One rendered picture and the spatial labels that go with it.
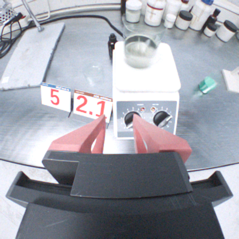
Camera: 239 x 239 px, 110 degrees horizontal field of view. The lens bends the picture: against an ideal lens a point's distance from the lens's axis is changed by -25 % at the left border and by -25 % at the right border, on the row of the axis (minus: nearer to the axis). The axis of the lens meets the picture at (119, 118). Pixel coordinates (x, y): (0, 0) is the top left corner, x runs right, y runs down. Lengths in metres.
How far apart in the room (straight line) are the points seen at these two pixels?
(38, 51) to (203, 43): 0.60
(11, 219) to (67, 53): 0.52
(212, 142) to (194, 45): 0.34
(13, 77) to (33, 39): 0.17
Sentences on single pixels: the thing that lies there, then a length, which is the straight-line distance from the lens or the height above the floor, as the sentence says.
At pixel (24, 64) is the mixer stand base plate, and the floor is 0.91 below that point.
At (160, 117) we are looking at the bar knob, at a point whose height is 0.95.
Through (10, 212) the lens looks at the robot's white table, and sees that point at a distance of 0.45.
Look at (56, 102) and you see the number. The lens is 0.30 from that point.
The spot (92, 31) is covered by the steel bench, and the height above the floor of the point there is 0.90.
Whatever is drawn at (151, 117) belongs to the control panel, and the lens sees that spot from 0.22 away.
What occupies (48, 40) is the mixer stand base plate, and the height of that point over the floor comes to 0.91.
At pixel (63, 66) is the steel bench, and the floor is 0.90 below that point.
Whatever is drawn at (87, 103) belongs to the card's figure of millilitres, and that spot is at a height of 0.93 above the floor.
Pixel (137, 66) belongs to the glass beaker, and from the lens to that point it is 0.20.
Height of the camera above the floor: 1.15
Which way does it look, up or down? 76 degrees down
